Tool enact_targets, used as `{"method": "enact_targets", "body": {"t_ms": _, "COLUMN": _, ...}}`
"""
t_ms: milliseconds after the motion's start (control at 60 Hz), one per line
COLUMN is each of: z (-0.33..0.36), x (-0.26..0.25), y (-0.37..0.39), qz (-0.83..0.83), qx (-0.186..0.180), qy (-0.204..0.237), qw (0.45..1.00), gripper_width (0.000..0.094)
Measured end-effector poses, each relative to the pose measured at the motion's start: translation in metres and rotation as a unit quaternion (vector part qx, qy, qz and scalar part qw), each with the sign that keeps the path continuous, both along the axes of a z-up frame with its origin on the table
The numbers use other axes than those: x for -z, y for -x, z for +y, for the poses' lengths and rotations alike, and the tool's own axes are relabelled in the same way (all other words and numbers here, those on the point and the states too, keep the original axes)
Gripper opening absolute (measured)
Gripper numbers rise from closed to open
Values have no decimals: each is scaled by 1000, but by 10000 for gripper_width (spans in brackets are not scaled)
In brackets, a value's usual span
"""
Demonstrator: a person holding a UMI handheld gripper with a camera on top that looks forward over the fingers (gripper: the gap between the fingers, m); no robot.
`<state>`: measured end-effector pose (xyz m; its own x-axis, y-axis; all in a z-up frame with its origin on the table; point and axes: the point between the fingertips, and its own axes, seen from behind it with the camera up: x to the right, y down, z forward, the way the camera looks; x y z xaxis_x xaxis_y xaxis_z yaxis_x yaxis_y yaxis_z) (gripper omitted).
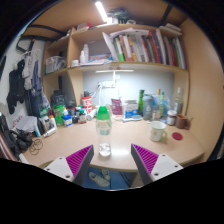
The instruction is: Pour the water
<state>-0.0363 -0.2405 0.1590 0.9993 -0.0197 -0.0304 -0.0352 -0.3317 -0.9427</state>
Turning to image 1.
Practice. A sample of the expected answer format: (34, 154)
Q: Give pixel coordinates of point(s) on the white wall power strip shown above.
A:
(107, 84)

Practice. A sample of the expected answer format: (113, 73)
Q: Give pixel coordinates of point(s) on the light blue hairbrush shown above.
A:
(131, 118)

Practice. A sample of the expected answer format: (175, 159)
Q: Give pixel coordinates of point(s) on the wooden shelf unit with books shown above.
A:
(146, 50)

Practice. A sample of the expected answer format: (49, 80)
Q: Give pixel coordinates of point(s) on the grey slipper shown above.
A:
(98, 180)
(106, 174)

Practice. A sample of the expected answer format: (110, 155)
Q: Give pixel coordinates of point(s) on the red and white container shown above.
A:
(86, 101)

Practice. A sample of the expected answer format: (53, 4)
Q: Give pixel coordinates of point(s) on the green tall can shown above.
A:
(141, 100)

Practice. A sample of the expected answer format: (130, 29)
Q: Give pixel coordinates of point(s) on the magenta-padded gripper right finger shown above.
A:
(163, 165)

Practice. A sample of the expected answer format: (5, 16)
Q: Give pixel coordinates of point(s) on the grey shaker bottle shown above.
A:
(147, 108)

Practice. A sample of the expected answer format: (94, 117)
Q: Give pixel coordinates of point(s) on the white tube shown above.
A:
(50, 132)

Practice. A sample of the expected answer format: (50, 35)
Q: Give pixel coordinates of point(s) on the jar with white lid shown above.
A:
(171, 118)

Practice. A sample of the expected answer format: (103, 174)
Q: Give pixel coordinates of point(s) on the pink pouch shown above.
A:
(116, 106)

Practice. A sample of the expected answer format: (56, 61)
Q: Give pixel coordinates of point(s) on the tall clear glass bottle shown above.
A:
(178, 103)

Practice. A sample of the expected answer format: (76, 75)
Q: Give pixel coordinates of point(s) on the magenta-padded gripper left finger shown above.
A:
(63, 166)

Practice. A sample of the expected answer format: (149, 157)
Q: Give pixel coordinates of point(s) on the clear bottle with green cap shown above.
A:
(103, 126)

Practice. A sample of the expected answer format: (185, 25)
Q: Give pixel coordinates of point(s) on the clear bottle with yellow cap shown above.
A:
(157, 106)

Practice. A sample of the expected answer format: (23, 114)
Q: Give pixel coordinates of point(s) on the long ceiling light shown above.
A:
(101, 11)

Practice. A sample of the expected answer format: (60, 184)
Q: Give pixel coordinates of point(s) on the green plastic bottle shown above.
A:
(58, 115)

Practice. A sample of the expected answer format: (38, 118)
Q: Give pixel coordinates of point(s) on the slim bottle with green cap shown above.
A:
(162, 105)

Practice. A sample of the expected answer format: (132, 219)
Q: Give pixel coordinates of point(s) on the hanging dark clothes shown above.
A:
(16, 86)

